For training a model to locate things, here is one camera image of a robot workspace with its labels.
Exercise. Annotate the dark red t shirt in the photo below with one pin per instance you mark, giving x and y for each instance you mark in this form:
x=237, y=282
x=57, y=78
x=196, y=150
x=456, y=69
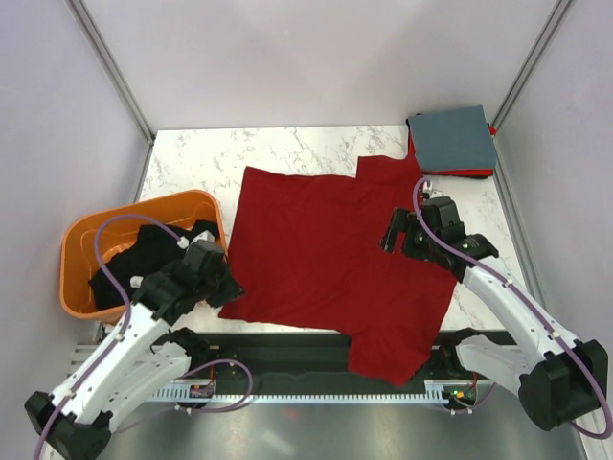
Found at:
x=306, y=251

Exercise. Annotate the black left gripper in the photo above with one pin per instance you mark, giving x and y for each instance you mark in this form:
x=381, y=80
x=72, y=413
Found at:
x=230, y=291

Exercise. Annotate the black t shirt in basket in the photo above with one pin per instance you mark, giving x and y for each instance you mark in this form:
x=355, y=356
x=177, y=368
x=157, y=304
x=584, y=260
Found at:
x=153, y=249

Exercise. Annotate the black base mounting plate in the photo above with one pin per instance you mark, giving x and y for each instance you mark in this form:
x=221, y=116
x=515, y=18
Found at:
x=318, y=363

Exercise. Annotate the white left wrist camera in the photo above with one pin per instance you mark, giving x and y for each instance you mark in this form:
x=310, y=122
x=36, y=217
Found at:
x=205, y=236

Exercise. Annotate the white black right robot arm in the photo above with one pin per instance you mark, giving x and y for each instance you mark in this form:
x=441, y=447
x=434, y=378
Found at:
x=556, y=377

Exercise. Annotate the orange plastic laundry basket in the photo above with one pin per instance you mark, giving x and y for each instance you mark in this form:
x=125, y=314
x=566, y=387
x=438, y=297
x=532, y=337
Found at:
x=77, y=257

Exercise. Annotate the left aluminium frame post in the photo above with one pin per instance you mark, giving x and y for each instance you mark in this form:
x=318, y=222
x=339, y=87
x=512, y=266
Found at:
x=110, y=66

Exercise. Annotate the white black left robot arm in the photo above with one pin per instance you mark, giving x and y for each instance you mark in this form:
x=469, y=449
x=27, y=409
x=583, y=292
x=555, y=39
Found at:
x=142, y=354

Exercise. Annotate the folded grey blue t shirt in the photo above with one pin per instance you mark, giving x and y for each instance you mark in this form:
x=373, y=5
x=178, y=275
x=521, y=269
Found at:
x=452, y=139

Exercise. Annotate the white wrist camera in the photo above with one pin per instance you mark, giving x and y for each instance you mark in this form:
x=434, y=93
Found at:
x=205, y=236
x=431, y=188

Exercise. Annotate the white slotted cable duct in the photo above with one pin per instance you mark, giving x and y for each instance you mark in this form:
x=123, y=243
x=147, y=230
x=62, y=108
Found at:
x=181, y=392

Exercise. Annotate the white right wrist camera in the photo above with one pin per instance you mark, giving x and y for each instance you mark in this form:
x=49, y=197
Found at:
x=431, y=188

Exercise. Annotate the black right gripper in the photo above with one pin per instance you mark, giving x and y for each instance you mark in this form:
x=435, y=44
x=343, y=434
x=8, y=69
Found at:
x=403, y=220

